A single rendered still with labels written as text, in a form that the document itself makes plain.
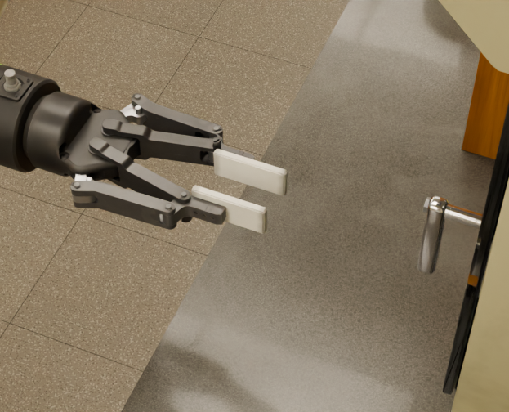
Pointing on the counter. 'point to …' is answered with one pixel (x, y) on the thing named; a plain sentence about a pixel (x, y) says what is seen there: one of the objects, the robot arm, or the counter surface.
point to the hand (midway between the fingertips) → (242, 190)
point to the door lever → (426, 260)
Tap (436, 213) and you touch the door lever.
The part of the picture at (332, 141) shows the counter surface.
